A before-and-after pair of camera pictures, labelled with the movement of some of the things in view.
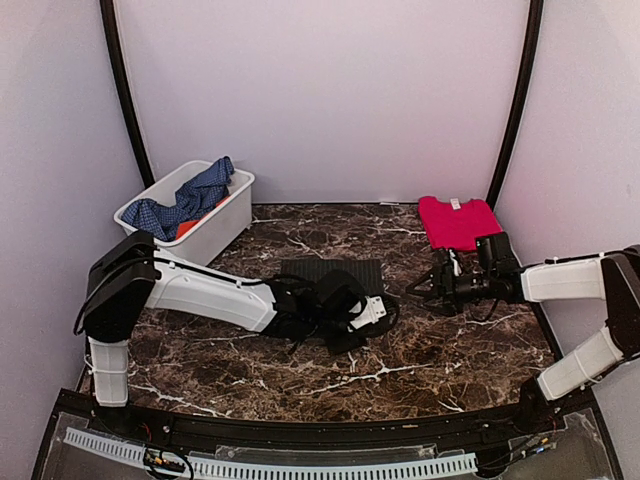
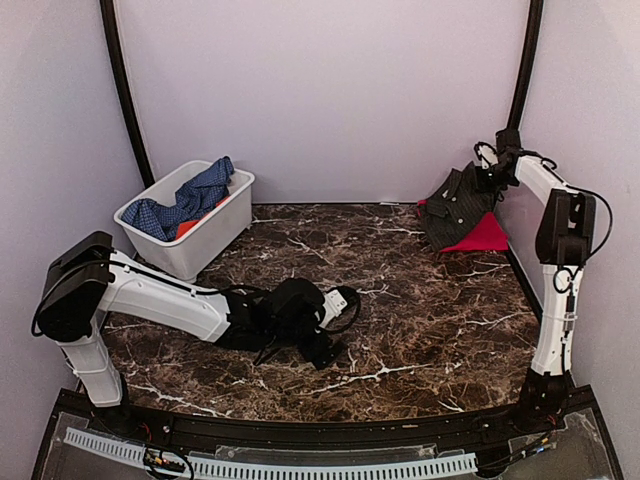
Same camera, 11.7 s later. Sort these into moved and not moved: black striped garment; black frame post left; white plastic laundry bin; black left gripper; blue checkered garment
Moved: black striped garment; black left gripper
Not moved: white plastic laundry bin; black frame post left; blue checkered garment
